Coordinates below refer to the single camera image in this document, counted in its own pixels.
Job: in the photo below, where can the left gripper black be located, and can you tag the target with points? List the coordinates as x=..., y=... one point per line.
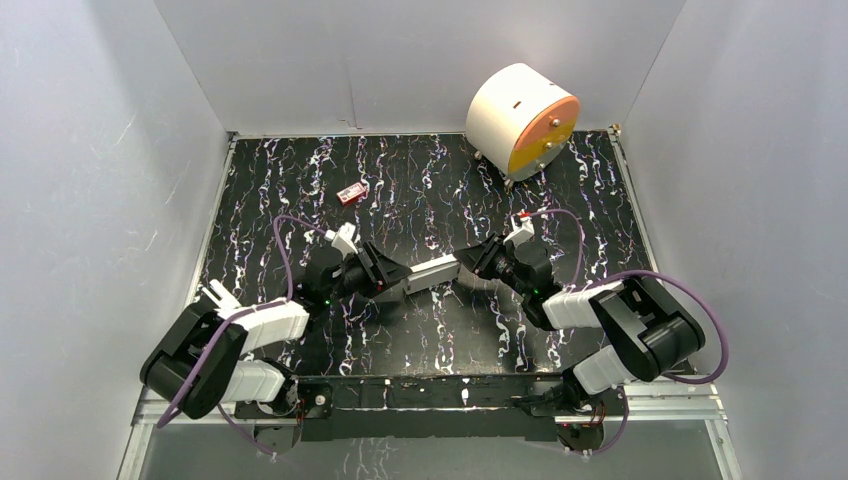
x=378, y=270

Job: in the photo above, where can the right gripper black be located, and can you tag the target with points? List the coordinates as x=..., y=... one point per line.
x=479, y=256

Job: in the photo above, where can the white cardboard box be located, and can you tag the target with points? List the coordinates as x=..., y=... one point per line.
x=426, y=275

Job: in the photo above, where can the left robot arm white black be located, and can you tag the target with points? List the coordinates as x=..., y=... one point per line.
x=199, y=363

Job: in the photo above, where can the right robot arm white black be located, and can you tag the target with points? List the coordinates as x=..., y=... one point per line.
x=648, y=330

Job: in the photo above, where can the small red white packet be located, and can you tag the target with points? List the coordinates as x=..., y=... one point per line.
x=352, y=193

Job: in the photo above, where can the white cylindrical drum orange face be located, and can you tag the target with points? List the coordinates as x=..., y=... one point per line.
x=520, y=121

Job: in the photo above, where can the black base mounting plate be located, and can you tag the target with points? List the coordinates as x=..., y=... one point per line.
x=444, y=406

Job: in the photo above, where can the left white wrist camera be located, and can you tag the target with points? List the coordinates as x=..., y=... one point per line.
x=343, y=239

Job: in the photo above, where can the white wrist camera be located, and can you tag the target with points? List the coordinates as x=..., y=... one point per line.
x=522, y=229
x=343, y=239

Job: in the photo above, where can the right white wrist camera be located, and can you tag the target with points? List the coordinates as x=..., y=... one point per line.
x=522, y=229

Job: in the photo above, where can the small white plastic bracket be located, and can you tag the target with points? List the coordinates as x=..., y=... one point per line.
x=223, y=299

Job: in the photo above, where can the aluminium frame rail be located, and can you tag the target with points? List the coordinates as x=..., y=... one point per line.
x=659, y=401

